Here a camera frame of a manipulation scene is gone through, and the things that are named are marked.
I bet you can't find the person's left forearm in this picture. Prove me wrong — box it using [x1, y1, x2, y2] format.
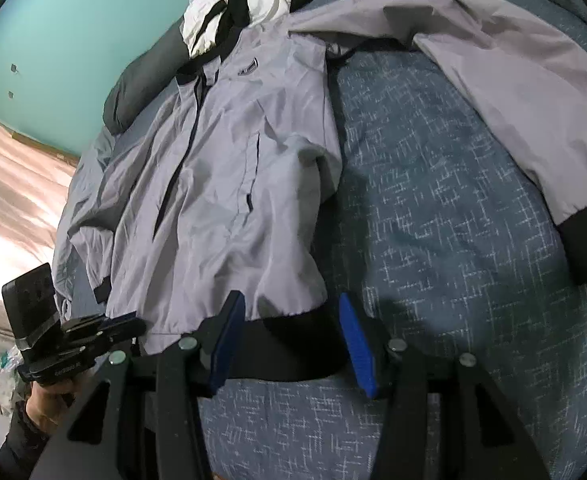
[0, 400, 50, 478]

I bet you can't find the person's left hand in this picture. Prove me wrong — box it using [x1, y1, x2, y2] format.
[23, 379, 83, 433]

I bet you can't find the wooden window frame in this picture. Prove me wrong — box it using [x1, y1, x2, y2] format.
[12, 131, 80, 167]

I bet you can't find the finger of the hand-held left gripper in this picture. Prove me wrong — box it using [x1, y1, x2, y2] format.
[86, 311, 147, 356]

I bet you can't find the light grey jacket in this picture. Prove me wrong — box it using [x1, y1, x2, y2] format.
[66, 0, 587, 381]

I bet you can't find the light grey crumpled blanket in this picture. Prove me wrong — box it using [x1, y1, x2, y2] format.
[54, 125, 120, 321]

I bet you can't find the dark grey long pillow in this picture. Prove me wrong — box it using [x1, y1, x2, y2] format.
[102, 15, 195, 134]

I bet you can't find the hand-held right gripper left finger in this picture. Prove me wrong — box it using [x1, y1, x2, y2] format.
[28, 290, 246, 480]

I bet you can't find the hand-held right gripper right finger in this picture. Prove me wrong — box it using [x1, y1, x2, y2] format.
[339, 292, 549, 480]

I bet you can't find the pink curtain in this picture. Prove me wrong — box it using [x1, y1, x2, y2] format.
[0, 107, 80, 351]

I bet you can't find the bed with blue sheet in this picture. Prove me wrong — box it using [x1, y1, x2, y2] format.
[56, 0, 587, 480]

